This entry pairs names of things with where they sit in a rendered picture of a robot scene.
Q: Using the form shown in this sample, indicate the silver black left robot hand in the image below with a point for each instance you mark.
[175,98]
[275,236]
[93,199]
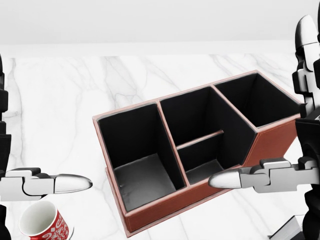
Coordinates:
[30,185]

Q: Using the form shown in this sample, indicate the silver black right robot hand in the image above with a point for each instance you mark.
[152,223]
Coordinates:
[275,176]

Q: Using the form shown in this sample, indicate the dark book with white pages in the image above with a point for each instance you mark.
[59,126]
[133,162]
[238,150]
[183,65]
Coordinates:
[287,231]

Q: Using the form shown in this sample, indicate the red-brown desk caddy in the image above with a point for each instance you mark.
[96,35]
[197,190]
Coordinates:
[162,210]

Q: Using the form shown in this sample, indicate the red white patterned mug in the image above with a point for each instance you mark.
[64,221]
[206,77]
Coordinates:
[56,228]

